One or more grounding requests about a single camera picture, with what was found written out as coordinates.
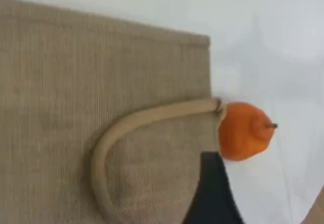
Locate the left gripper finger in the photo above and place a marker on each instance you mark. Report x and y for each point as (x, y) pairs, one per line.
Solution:
(212, 196)

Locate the orange pear-shaped fruit toy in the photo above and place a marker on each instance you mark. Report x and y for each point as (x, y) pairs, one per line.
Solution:
(243, 135)

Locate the brown jute tote bag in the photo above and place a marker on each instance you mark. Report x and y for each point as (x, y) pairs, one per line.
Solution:
(76, 94)

